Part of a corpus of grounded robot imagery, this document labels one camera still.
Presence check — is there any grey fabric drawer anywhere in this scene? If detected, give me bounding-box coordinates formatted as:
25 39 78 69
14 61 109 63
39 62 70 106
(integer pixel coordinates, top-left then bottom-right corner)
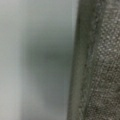
67 0 120 120

